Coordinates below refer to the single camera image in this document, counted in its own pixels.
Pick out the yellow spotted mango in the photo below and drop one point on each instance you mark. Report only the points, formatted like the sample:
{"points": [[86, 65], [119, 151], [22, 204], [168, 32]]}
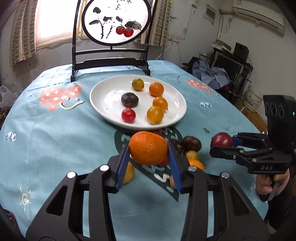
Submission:
{"points": [[129, 174]]}

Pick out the red cherry tomato on table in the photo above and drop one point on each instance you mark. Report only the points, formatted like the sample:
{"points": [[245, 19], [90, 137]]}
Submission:
{"points": [[164, 162]]}

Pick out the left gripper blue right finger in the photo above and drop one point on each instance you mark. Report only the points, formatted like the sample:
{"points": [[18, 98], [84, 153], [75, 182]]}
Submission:
{"points": [[174, 162]]}

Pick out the black framed round painting screen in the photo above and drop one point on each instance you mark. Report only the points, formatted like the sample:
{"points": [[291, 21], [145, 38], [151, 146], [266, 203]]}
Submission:
{"points": [[118, 27]]}

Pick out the blue clothes pile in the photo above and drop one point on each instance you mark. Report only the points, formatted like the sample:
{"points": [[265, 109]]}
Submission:
{"points": [[214, 77]]}

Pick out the white plastic bucket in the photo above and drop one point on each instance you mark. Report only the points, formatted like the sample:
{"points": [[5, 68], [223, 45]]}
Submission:
{"points": [[252, 99]]}

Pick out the checkered curtain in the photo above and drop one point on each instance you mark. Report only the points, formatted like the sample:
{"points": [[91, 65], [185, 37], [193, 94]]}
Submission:
{"points": [[23, 44], [160, 26]]}

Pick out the white plastic bag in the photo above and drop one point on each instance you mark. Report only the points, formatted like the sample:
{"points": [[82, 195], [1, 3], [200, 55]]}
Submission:
{"points": [[7, 98]]}

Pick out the yellow orange tomato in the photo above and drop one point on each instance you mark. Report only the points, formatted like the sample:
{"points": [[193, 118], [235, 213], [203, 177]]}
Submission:
{"points": [[155, 115]]}

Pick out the black metal shelf rack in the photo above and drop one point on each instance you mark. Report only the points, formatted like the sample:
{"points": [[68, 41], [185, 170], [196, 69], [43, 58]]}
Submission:
{"points": [[234, 62]]}

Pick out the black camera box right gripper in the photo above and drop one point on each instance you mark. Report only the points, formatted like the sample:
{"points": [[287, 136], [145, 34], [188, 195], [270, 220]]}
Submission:
{"points": [[280, 113]]}

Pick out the round orange tomato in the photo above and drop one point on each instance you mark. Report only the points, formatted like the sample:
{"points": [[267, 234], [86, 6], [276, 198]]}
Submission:
{"points": [[160, 102]]}

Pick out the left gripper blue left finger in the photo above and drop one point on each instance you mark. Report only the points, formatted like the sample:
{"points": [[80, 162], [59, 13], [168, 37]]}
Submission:
{"points": [[121, 165]]}

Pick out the small red cherry tomato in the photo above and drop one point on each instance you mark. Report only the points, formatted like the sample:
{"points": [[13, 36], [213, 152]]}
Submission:
{"points": [[128, 115]]}

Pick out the large orange mandarin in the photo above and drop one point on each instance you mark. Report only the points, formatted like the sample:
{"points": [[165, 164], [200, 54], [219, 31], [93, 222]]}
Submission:
{"points": [[148, 148]]}

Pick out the olive green tomato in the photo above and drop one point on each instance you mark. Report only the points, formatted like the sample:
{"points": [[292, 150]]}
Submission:
{"points": [[138, 84]]}

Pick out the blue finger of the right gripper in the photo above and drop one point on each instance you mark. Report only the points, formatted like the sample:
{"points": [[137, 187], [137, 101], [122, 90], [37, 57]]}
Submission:
{"points": [[229, 154], [236, 141]]}

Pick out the left checkered curtain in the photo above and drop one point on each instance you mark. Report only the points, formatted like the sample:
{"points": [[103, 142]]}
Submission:
{"points": [[23, 44]]}

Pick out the white ceramic plate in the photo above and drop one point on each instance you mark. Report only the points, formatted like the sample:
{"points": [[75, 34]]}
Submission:
{"points": [[105, 97]]}

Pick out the white air conditioner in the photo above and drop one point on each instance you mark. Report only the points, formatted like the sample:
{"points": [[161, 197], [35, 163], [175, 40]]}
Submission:
{"points": [[260, 14]]}

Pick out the light blue patterned tablecloth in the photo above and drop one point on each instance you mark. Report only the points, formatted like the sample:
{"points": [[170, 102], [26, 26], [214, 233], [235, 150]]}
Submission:
{"points": [[52, 129]]}

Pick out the small yellow tomato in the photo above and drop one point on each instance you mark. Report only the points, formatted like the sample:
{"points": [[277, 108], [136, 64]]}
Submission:
{"points": [[192, 155]]}

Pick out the right hand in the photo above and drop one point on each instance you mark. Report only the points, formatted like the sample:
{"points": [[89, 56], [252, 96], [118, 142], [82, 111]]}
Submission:
{"points": [[264, 183]]}

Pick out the right checkered curtain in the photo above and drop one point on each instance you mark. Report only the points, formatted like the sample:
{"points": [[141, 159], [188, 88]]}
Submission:
{"points": [[160, 26]]}

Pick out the dark red plum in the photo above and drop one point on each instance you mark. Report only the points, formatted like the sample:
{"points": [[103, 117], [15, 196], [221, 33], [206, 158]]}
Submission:
{"points": [[221, 140]]}

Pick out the dark purple passion fruit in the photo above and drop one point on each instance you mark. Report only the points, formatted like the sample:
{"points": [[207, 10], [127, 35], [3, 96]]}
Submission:
{"points": [[129, 100]]}

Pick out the orange fruit on table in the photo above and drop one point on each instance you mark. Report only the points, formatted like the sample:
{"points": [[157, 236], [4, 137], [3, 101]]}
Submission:
{"points": [[172, 183]]}

